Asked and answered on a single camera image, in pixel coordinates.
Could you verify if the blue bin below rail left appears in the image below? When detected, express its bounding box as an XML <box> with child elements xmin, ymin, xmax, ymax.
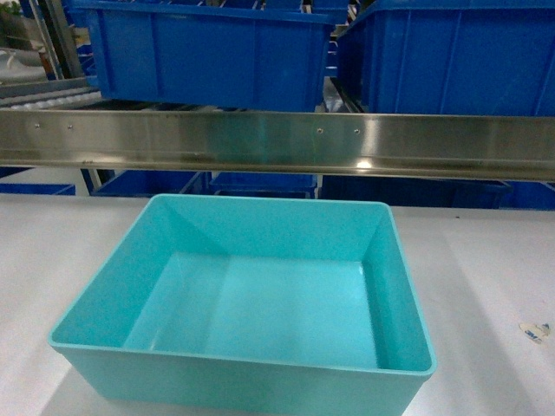
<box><xmin>90</xmin><ymin>170</ymin><xmax>212</xmax><ymax>198</ymax></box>

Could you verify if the blue bin shelf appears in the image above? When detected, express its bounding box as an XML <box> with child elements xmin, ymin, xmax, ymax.
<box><xmin>74</xmin><ymin>1</ymin><xmax>335</xmax><ymax>112</ymax></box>
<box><xmin>337</xmin><ymin>1</ymin><xmax>554</xmax><ymax>117</ymax></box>

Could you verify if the blue bin upper shelf centre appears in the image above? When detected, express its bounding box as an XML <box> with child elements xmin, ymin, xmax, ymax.
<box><xmin>74</xmin><ymin>1</ymin><xmax>335</xmax><ymax>112</ymax></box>

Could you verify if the blue bin below rail centre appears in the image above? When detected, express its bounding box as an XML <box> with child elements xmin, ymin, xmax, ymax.
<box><xmin>209</xmin><ymin>172</ymin><xmax>317</xmax><ymax>199</ymax></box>

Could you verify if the teal plastic bin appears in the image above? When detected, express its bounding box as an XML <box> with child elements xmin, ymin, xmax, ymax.
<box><xmin>49</xmin><ymin>194</ymin><xmax>437</xmax><ymax>415</ymax></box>

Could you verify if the blue bin upper shelf right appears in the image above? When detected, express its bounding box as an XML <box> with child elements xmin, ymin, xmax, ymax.
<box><xmin>337</xmin><ymin>1</ymin><xmax>554</xmax><ymax>117</ymax></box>

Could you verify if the stainless steel shelf rail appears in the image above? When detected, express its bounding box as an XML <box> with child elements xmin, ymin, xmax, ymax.
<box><xmin>1</xmin><ymin>110</ymin><xmax>554</xmax><ymax>181</ymax></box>

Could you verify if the blue bin below rail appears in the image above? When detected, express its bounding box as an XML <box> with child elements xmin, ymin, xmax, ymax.
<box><xmin>209</xmin><ymin>172</ymin><xmax>317</xmax><ymax>199</ymax></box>
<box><xmin>90</xmin><ymin>170</ymin><xmax>212</xmax><ymax>198</ymax></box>

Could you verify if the torn 3M tape piece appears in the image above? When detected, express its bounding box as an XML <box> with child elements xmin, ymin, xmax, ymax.
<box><xmin>519</xmin><ymin>322</ymin><xmax>551</xmax><ymax>345</ymax></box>

